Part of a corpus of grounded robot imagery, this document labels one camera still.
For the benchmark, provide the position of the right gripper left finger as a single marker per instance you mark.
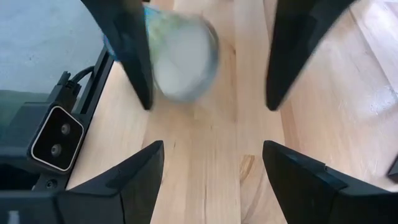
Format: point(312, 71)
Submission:
point(124, 199)

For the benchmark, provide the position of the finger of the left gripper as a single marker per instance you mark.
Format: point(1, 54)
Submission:
point(127, 37)
point(295, 40)

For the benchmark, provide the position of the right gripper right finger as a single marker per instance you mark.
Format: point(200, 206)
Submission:
point(311, 199)

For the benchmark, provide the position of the green-teal label tin can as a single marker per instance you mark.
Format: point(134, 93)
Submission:
point(186, 62)

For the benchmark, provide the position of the black aluminium table frame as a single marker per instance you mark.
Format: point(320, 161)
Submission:
point(96, 84)

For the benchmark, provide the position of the black table-level camera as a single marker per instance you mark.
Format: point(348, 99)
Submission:
point(57, 140)

